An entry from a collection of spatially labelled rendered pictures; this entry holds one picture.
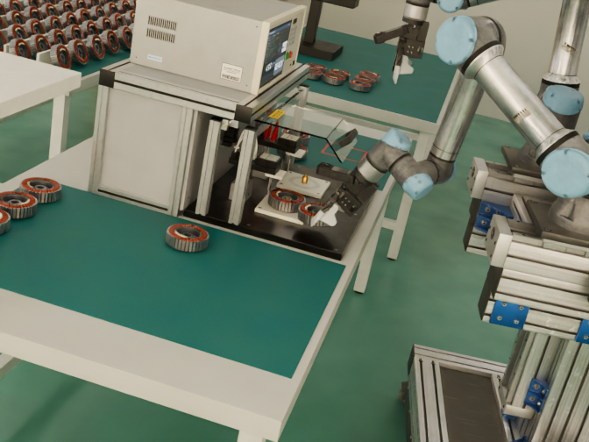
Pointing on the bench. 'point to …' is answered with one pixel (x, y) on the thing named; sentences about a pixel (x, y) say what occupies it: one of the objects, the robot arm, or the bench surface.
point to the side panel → (139, 150)
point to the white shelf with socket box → (31, 82)
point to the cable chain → (230, 137)
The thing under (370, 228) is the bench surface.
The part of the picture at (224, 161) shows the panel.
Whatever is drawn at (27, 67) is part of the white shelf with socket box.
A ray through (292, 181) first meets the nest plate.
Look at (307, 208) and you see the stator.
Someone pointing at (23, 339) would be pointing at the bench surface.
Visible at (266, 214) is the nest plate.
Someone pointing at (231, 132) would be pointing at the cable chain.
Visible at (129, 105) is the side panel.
